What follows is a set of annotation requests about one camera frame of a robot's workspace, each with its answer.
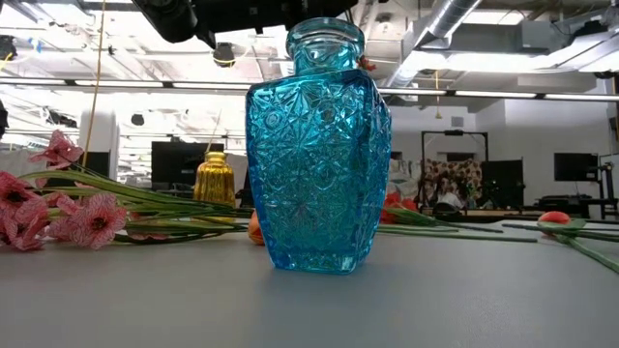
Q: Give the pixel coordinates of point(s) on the blue cut-glass vase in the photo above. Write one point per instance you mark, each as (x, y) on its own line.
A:
(314, 169)

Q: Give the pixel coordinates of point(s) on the yellow glass vase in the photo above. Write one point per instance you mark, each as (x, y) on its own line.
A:
(214, 181)

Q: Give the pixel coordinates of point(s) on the ceiling light strip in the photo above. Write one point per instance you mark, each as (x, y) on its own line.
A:
(213, 86)
(416, 92)

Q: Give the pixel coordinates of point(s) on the large black monitor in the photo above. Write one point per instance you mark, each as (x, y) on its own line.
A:
(174, 164)

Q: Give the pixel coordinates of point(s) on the brown patterned fabric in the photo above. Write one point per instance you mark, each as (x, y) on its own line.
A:
(459, 169)

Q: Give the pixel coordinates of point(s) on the black screen by pillar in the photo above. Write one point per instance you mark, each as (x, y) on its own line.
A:
(99, 164)

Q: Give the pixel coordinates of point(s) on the person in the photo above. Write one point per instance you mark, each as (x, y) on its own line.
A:
(450, 198)

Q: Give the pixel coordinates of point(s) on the black cabinet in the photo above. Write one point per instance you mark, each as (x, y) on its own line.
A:
(503, 183)

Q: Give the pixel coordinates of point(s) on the black bench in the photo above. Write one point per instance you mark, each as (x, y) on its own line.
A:
(566, 199)

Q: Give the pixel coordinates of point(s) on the black equipment stand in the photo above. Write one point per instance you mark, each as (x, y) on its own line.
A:
(608, 188)

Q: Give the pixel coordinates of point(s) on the black ceiling dome camera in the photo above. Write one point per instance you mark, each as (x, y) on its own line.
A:
(224, 54)

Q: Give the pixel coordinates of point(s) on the silver ventilation duct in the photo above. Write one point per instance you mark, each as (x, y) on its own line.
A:
(445, 19)

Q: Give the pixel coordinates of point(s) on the black frame stand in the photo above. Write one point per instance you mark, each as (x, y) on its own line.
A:
(454, 132)

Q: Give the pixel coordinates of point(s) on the small black wall monitor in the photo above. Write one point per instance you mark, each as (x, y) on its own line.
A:
(575, 166)

